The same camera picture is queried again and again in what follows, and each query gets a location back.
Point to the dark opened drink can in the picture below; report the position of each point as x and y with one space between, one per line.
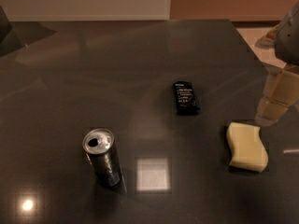
99 146

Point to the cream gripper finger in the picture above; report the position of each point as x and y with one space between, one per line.
280 92

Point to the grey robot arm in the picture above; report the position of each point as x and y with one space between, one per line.
286 43

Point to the yellow wavy sponge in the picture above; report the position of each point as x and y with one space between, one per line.
246 147

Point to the black rxbar chocolate bar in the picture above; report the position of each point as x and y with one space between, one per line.
185 98

